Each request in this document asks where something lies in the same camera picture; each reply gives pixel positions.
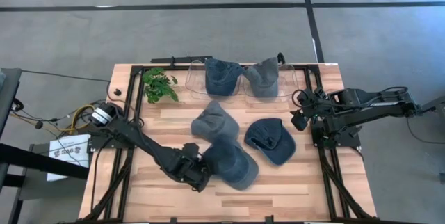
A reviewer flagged grey baseball cap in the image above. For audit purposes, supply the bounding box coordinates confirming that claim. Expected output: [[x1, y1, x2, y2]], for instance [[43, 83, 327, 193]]
[[190, 99, 241, 142], [241, 56, 280, 99]]

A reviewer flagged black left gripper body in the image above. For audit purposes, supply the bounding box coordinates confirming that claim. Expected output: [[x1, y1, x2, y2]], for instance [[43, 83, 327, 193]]
[[163, 143, 211, 188]]

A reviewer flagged yellow cable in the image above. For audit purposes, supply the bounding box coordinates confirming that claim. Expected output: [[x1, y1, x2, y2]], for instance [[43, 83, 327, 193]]
[[58, 103, 97, 136]]

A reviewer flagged clear plastic bin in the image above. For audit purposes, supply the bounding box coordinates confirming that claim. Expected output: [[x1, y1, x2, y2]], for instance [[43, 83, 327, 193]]
[[241, 62, 300, 105], [184, 59, 245, 104]]

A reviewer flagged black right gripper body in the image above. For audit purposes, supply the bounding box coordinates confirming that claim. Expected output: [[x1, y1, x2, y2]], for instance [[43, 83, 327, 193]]
[[301, 87, 332, 121]]

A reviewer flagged dark side table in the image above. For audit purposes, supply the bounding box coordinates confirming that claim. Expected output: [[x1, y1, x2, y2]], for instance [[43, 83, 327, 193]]
[[0, 67, 23, 138]]

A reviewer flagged thin black cable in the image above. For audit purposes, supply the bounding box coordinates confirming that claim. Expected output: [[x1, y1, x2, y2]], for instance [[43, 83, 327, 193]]
[[20, 69, 115, 104]]

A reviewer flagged green plant in white pot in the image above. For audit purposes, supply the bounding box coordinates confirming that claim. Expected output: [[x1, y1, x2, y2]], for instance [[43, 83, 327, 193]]
[[142, 67, 180, 105]]

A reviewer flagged black aluminium table frame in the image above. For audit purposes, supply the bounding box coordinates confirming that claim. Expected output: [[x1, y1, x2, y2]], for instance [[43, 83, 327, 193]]
[[81, 56, 377, 224]]

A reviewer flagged white paper sign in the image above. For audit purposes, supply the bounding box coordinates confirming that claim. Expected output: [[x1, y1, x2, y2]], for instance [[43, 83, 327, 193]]
[[46, 134, 92, 182]]

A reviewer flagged slate blue baseball cap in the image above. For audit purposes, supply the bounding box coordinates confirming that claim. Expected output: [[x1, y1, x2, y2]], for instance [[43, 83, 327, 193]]
[[202, 136, 260, 191]]

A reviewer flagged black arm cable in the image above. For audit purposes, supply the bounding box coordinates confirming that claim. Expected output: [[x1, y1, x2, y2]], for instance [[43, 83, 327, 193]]
[[405, 116, 445, 146]]

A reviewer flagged dark blue baseball cap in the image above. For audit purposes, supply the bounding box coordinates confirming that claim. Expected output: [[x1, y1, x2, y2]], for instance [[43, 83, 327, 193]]
[[204, 57, 245, 97], [243, 117, 298, 166]]

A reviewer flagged black beam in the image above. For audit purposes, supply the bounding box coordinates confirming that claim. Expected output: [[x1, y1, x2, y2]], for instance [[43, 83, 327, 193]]
[[0, 143, 90, 181]]

